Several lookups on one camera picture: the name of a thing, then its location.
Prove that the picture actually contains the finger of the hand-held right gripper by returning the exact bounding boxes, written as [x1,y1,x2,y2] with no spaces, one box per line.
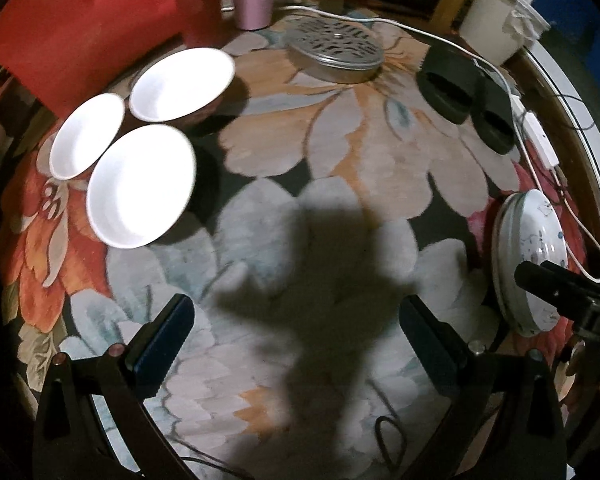
[540,259,600,303]
[514,261,588,317]

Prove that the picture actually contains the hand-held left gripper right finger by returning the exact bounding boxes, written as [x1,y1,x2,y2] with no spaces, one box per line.
[399,295,568,480]

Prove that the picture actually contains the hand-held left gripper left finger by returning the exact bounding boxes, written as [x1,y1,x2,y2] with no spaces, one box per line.
[32,294,197,480]

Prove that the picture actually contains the small bear print plate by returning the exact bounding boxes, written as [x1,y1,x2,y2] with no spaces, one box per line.
[491,191,571,338]

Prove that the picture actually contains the white bowl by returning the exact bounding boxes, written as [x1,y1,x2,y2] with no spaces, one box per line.
[86,124,198,249]
[129,47,237,123]
[49,94,127,181]

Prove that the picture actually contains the person's right hand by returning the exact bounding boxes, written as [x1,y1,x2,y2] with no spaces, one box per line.
[562,342,600,411]

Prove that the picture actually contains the white power strip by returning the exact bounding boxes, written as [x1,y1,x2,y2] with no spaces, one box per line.
[510,95,562,168]

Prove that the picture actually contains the black slipper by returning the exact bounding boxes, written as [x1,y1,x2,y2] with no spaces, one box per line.
[472,77,518,156]
[417,47,481,126]

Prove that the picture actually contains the white bucket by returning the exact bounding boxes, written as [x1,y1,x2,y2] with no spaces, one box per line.
[459,0,551,66]

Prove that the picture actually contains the round perforated metal tin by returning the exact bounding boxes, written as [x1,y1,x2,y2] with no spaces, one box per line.
[285,20,385,83]

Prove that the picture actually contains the red cup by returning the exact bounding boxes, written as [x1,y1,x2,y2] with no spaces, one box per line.
[172,0,226,48]

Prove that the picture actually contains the white power cable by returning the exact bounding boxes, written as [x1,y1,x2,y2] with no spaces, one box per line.
[275,4,600,281]

